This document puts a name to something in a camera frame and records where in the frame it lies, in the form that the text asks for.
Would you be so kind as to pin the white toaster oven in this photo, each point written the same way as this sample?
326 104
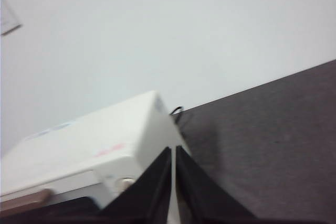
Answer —
92 140

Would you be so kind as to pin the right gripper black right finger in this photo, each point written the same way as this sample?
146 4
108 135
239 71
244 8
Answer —
202 197

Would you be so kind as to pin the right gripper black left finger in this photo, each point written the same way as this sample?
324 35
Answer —
147 197

